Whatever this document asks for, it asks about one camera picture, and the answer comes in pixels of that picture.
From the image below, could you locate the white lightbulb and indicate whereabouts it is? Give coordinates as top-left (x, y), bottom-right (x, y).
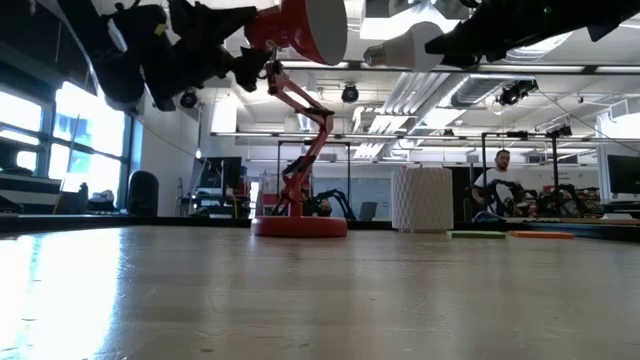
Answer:
top-left (362, 21), bottom-right (447, 73)

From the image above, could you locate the cluttered background desk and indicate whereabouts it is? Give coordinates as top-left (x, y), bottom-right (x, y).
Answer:
top-left (179, 189), bottom-right (251, 219)

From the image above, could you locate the white textured cup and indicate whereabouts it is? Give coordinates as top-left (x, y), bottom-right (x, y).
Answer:
top-left (390, 166), bottom-right (455, 234)

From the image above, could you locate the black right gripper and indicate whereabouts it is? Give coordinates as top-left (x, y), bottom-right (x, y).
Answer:
top-left (424, 0), bottom-right (601, 70)

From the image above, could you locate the green sticky note pad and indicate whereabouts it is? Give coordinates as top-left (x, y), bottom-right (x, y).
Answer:
top-left (446, 229), bottom-right (508, 240)

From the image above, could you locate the black rig frame with camera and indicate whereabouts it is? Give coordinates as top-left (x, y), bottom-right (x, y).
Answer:
top-left (480, 123), bottom-right (574, 217)

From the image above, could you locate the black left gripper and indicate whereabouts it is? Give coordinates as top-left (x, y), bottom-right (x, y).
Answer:
top-left (143, 0), bottom-right (273, 111)

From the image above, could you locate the red desk lamp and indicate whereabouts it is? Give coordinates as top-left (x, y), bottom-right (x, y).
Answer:
top-left (243, 0), bottom-right (349, 238)

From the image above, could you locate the black computer monitor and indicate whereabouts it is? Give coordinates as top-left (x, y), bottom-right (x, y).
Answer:
top-left (197, 156), bottom-right (243, 191)
top-left (606, 154), bottom-right (640, 196)

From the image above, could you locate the person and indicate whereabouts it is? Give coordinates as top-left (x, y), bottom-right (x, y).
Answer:
top-left (472, 148), bottom-right (526, 221)

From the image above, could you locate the thin black rig frame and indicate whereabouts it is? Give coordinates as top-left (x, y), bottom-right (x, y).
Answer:
top-left (276, 140), bottom-right (352, 217)

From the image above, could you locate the black rounded chair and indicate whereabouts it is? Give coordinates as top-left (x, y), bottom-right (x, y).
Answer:
top-left (126, 170), bottom-right (160, 218)

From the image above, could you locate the orange sticky note pad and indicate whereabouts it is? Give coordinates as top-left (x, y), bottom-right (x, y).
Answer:
top-left (509, 230), bottom-right (577, 240)

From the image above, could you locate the large bright window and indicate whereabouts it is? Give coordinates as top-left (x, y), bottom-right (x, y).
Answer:
top-left (0, 82), bottom-right (135, 206)

